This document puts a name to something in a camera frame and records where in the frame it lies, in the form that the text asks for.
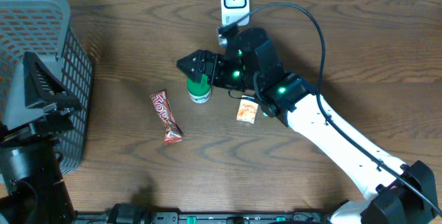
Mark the green lid jar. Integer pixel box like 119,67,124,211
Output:
187,75,211,104

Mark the red chocolate bar wrapper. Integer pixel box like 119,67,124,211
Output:
150,90,183,144

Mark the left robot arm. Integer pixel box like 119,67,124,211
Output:
1,52,82,223

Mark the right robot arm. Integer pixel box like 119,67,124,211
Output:
177,28,441,223

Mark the white barcode scanner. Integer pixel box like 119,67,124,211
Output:
220,0,250,26

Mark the small orange carton box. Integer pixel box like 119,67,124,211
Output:
236,95,259,124

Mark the grey plastic basket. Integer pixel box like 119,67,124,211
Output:
1,0,93,174

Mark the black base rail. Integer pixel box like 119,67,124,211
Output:
73,203,329,224

